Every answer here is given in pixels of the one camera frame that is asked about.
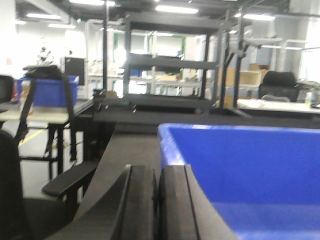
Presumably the black high-back office chair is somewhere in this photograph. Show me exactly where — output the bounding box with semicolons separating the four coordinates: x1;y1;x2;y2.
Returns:
258;70;300;102

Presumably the black metal shelving rack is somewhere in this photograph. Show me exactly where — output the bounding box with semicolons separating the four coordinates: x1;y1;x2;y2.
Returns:
123;12;227;108

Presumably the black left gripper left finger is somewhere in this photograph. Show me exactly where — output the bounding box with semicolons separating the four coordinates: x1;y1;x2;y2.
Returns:
49;165;158;240

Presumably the large blue plastic bin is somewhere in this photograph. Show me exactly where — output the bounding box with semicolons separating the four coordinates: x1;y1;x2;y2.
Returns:
158;123;320;240

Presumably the black conveyor belt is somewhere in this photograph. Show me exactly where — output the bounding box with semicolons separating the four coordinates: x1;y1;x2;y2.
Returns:
46;107;320;240

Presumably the black backpack with straps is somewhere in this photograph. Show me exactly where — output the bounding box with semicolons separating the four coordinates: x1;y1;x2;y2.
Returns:
14;65;77;162

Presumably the blue bin on far table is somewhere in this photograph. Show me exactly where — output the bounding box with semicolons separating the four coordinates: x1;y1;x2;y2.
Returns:
15;75;79;107

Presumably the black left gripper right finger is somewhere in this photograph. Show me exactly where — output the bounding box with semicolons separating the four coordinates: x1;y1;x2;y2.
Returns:
159;164;238;240

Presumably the beige side table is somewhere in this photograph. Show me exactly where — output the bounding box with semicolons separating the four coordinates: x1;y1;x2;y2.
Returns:
0;98;95;181

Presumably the white work desk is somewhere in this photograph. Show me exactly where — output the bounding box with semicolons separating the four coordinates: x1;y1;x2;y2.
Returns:
237;99;320;114

